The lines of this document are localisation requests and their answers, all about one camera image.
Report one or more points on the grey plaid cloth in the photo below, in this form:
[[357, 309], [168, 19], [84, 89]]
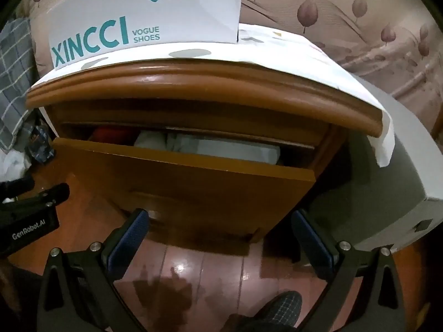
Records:
[[14, 76]]

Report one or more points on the dark plaid slipper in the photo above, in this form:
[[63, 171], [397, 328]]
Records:
[[280, 306]]

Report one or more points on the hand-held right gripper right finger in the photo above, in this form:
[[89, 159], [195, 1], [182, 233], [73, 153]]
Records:
[[313, 242]]

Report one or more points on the red cloth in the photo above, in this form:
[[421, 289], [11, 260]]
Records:
[[103, 134]]

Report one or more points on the white shoe box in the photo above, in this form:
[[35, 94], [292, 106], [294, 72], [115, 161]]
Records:
[[173, 7]]

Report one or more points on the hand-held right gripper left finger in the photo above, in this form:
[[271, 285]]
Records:
[[129, 235]]

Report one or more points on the wooden drawer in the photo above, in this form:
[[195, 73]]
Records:
[[190, 186]]

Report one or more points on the white floral cloth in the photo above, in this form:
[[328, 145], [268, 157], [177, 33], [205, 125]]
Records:
[[10, 164]]

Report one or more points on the white underwear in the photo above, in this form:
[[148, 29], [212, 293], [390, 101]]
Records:
[[150, 140]]

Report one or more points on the brown wooden nightstand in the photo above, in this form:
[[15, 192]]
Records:
[[277, 52]]

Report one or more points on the blue packet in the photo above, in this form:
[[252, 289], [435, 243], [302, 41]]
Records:
[[39, 141]]

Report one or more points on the white waffle cloth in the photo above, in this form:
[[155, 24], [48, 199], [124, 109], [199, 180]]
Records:
[[225, 149]]

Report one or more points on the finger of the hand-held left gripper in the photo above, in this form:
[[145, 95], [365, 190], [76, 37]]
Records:
[[20, 183], [52, 193]]

